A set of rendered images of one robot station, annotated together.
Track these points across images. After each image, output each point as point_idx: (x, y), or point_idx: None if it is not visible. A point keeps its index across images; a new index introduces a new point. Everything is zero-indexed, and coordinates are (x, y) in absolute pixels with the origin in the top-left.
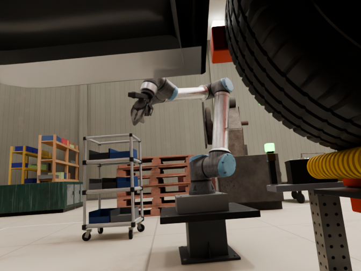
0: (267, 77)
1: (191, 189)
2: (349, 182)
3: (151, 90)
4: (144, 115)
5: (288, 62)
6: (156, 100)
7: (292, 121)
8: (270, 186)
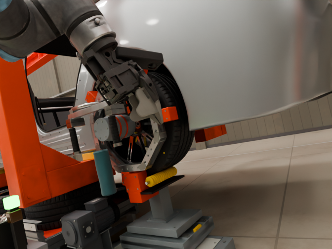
0: (186, 142)
1: None
2: (144, 188)
3: None
4: (118, 99)
5: (192, 142)
6: (8, 30)
7: (173, 158)
8: None
